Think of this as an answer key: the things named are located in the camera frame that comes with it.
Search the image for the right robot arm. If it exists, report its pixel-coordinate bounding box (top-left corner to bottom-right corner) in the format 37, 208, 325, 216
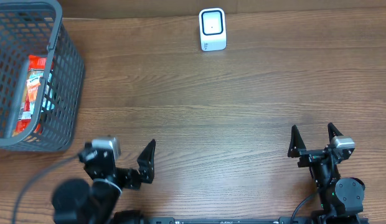
288, 123, 368, 223

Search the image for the white barcode scanner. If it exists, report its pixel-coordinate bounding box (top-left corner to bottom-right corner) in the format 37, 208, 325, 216
199, 7, 227, 52

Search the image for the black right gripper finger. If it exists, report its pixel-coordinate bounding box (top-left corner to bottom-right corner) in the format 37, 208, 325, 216
288, 125, 306, 157
327, 123, 342, 140

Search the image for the teal tissue packet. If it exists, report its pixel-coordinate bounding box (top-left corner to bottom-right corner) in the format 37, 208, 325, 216
26, 68, 55, 114

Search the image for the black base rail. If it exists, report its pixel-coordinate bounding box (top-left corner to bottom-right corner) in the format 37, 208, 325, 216
143, 216, 370, 224

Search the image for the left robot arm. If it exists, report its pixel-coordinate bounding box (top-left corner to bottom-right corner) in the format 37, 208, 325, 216
52, 136, 156, 224

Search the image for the grey plastic shopping basket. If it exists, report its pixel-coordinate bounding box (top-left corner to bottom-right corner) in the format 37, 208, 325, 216
0, 1, 85, 152

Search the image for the red snack packet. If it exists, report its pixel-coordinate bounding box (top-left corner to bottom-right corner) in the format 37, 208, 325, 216
12, 55, 47, 136

